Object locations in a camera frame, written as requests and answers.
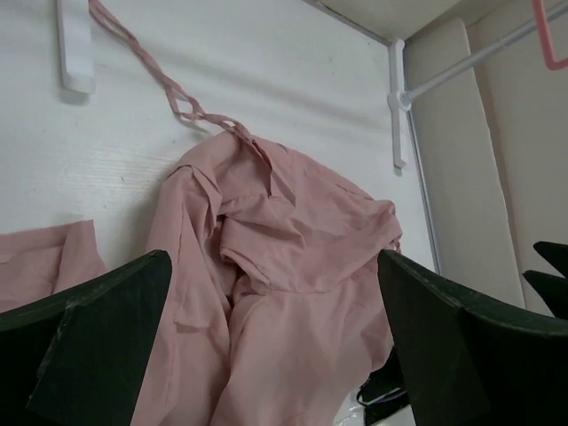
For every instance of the white clothes rack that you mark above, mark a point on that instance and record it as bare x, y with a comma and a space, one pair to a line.
77, 69

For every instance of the pink trousers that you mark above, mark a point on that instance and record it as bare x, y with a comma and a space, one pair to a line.
274, 312

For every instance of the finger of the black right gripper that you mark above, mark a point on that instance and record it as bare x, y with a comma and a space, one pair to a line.
551, 288

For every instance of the pink clothes hanger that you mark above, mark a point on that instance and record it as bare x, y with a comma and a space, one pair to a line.
542, 18

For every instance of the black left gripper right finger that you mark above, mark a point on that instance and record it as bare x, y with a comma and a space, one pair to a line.
468, 358

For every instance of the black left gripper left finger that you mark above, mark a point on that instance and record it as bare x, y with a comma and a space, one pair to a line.
79, 357

